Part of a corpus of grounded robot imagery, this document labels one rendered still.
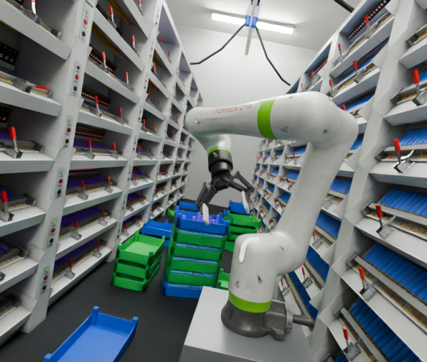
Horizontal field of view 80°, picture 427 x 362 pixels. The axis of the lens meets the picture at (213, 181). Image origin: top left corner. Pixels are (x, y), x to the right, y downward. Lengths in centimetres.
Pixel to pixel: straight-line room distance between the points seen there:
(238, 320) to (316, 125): 54
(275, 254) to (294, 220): 15
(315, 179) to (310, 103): 25
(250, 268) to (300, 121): 39
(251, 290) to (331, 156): 43
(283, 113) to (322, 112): 9
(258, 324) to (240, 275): 14
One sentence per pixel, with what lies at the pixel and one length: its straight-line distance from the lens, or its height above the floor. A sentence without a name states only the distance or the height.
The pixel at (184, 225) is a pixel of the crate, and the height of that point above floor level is 42.
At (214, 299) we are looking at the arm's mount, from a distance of 92.
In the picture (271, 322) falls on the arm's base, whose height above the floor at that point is 42.
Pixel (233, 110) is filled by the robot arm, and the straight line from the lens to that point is 80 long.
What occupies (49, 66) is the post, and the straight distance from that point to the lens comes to 116.
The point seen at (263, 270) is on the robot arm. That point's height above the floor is 56.
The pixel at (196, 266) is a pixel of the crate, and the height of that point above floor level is 20.
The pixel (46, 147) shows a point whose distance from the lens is 112.
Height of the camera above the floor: 82
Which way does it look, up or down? 5 degrees down
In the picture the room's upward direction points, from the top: 12 degrees clockwise
